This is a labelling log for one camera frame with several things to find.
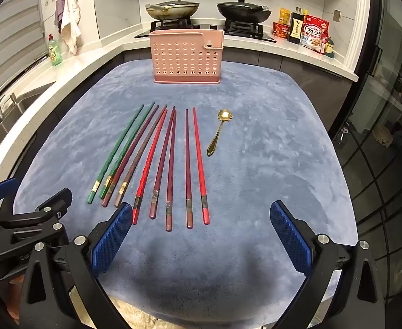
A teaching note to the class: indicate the steel kitchen sink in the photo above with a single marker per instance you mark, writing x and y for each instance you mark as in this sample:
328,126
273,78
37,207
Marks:
26,99

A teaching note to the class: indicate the green chopstick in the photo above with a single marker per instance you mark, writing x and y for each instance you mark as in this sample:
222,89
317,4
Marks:
118,150
129,147

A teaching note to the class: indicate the brown wall switch plate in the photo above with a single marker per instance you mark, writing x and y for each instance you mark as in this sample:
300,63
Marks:
337,15

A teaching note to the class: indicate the black pan with lid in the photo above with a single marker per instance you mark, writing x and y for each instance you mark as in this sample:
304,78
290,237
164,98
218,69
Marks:
243,10

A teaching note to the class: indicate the dark soy sauce bottle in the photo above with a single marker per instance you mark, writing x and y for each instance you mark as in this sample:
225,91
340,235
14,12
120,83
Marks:
296,27

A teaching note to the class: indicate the pink perforated utensil holder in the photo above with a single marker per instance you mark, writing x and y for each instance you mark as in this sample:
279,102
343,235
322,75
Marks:
187,58

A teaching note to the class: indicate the gold flower spoon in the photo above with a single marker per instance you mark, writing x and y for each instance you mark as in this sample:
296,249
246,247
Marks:
225,115

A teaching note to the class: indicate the black gas stove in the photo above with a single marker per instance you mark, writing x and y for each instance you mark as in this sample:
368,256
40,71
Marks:
207,29

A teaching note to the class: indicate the red instant food cup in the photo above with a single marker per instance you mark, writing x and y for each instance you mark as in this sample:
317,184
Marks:
280,29

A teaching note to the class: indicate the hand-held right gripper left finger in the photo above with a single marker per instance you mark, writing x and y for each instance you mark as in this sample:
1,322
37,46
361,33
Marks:
111,236

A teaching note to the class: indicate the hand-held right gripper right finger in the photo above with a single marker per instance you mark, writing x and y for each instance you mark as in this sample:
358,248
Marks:
290,236

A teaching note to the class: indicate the grey window blinds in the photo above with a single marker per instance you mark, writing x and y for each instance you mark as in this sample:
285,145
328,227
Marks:
5,24

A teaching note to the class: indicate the maroon chopstick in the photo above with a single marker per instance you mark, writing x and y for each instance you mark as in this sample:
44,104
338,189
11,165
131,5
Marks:
163,162
132,154
171,171
188,168

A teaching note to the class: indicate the red cereal bag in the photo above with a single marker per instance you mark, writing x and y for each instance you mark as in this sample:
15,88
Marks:
314,32

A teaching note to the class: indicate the purple hanging cloth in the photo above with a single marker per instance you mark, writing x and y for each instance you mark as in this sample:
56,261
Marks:
60,10

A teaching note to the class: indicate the yellow seasoning packet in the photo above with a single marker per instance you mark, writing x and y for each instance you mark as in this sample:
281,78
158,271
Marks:
284,15

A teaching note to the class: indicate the green dish soap bottle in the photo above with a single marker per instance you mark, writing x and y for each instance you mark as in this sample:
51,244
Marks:
55,53

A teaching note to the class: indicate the white hanging towel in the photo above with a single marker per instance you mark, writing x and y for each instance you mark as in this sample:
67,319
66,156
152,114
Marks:
71,20

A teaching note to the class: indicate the brown chopstick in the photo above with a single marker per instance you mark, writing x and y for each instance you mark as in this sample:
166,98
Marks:
142,154

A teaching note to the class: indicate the red chopstick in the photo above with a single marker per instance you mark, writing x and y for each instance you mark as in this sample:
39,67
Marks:
151,164
199,164

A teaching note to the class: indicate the blue plush mat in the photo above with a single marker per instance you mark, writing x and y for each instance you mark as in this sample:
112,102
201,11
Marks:
272,144

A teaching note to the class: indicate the small steel sink tap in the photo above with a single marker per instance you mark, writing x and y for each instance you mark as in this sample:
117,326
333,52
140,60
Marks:
16,102

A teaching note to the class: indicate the dark glass door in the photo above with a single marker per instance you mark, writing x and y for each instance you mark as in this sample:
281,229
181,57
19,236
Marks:
392,109

